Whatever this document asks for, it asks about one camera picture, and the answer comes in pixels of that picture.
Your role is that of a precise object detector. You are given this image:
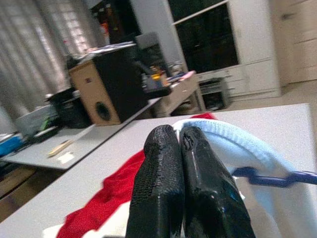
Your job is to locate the grey plastic box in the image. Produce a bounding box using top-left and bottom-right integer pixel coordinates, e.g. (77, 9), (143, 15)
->
(15, 105), (59, 136)

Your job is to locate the grey monitor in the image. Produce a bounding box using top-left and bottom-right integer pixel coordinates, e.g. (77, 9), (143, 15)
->
(135, 31), (161, 55)

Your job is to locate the grey sheer curtain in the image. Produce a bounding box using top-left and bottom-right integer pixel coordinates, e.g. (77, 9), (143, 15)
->
(0, 0), (106, 119)

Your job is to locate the wooden black speaker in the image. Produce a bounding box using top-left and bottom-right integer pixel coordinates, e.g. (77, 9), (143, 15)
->
(68, 46), (149, 126)

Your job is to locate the red garment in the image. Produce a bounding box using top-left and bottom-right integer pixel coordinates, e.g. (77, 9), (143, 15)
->
(56, 112), (219, 238)

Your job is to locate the wooden ruler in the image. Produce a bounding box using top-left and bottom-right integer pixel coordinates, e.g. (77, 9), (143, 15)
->
(47, 139), (75, 157)

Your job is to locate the black storage box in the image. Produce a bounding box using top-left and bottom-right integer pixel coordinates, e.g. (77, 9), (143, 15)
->
(45, 88), (93, 129)

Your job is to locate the black desk tray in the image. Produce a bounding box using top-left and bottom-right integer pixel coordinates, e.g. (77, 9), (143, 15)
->
(143, 81), (173, 100)

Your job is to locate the white drawer cabinet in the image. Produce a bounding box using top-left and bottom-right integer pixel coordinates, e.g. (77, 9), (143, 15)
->
(195, 0), (282, 100)

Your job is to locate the blue plastic hanger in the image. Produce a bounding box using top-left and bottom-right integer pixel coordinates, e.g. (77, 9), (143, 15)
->
(232, 167), (317, 189)

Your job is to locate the blue plastic container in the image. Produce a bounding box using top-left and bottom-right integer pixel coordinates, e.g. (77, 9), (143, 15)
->
(0, 137), (23, 157)

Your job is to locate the dark window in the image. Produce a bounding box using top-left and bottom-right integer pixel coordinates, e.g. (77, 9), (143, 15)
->
(167, 0), (240, 74)

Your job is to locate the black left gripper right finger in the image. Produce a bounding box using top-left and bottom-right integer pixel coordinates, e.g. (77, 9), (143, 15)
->
(179, 125), (256, 238)

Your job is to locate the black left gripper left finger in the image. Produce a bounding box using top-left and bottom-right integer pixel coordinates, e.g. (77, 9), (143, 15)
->
(125, 124), (186, 238)

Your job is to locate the light wooden wardrobe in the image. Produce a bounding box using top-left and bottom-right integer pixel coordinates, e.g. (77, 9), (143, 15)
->
(269, 0), (317, 86)

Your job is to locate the white shirt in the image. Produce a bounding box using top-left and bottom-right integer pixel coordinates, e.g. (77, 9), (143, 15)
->
(173, 118), (317, 238)

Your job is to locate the beige wooden desk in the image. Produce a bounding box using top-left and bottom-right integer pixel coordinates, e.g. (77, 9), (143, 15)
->
(152, 74), (207, 118)

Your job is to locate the white paper slip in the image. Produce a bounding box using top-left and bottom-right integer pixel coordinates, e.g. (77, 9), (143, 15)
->
(57, 153), (75, 164)

